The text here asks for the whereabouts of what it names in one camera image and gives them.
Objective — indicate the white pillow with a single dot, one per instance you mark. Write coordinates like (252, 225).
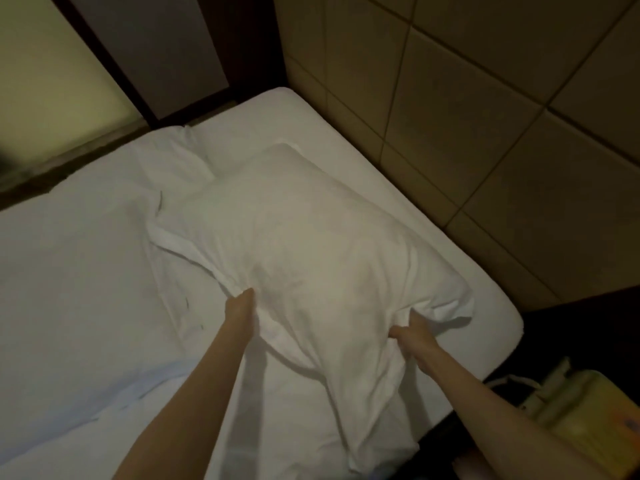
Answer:
(310, 259)
(172, 159)

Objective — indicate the person's right fingers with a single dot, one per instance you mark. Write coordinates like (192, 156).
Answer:
(400, 332)

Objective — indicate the white bed mattress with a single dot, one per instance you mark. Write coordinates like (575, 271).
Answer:
(310, 394)

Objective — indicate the person's left hand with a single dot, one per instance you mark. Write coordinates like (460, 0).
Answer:
(240, 307)

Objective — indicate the dark wooden nightstand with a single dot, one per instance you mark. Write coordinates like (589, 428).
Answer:
(570, 339)

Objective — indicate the person's right hand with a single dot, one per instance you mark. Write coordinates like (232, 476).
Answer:
(415, 337)

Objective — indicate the person's left fingers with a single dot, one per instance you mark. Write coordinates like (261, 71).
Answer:
(245, 296)

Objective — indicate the flat white pillow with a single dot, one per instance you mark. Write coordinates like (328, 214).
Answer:
(172, 159)

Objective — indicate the person's left forearm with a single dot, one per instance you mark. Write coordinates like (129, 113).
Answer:
(187, 404)

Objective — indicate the beige padded headboard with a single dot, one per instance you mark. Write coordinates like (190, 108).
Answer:
(475, 134)

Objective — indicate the yellow plastic bag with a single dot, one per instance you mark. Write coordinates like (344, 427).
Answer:
(587, 419)

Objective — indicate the person's right forearm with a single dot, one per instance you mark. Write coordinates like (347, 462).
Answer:
(495, 424)

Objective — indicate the white duvet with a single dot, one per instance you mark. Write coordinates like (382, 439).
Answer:
(75, 294)

